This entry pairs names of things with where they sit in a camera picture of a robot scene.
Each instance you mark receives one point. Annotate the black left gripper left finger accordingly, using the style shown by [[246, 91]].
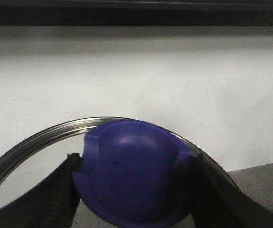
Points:
[[50, 204]]

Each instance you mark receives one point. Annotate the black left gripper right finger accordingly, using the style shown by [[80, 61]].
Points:
[[219, 204]]

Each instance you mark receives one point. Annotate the glass pot lid blue knob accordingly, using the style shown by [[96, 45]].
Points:
[[132, 174]]

